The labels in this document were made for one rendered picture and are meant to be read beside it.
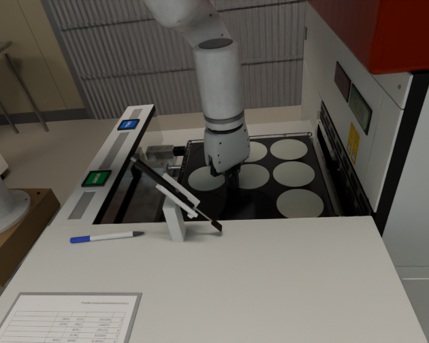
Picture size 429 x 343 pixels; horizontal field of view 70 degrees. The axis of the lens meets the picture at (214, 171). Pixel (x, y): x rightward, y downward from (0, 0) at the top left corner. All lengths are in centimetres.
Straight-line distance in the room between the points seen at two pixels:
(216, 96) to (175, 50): 239
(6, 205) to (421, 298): 99
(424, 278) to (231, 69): 57
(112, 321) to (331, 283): 32
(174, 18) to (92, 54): 270
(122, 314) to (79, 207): 30
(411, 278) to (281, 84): 243
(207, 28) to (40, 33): 289
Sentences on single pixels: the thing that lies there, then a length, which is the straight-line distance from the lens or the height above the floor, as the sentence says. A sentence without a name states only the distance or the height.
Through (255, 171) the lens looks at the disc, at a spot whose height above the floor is 90.
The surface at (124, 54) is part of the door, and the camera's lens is 310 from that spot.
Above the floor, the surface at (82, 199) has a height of 96.
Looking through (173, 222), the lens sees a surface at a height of 101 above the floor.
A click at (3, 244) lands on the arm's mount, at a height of 89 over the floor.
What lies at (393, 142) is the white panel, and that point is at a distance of 52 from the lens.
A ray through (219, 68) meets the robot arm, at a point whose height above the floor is 120.
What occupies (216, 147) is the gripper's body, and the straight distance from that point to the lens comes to 63.
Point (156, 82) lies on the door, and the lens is 311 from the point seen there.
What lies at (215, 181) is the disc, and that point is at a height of 90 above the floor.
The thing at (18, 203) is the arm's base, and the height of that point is 90.
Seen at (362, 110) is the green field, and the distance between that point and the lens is 62.
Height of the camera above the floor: 139
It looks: 37 degrees down
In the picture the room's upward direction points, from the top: 9 degrees counter-clockwise
